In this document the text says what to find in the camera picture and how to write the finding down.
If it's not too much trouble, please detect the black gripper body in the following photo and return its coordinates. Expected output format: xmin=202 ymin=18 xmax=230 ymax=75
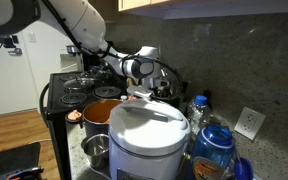
xmin=152 ymin=79 xmax=177 ymax=100

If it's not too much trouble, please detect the glass pot lid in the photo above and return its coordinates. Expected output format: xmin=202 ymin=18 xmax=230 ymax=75
xmin=62 ymin=75 xmax=96 ymax=91

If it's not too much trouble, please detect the plastic water bottle blue cap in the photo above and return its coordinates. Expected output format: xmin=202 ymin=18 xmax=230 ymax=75
xmin=185 ymin=95 xmax=214 ymax=142

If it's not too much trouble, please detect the white rice cooker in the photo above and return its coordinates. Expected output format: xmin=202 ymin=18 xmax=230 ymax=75
xmin=107 ymin=97 xmax=193 ymax=180

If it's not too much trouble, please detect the blue plastic drinking bottle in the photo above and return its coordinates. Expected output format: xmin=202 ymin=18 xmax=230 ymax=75
xmin=189 ymin=123 xmax=256 ymax=180

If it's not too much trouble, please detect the small steel cup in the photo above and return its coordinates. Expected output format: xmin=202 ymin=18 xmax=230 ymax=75
xmin=80 ymin=133 xmax=111 ymax=170

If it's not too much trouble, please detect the white power outlet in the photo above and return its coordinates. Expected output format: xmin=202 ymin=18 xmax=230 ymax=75
xmin=233 ymin=106 xmax=267 ymax=142

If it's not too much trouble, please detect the black electric stove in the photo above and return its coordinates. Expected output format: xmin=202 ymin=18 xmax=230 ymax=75
xmin=38 ymin=70 xmax=129 ymax=180

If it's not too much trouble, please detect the black case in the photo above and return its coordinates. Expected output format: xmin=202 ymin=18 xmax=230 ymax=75
xmin=0 ymin=142 xmax=46 ymax=180

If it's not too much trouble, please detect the steel pot with orange handles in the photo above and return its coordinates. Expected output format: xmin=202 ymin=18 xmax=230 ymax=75
xmin=65 ymin=95 xmax=139 ymax=140

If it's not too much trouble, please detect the white light switch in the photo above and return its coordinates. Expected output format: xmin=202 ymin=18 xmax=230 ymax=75
xmin=27 ymin=31 xmax=37 ymax=44

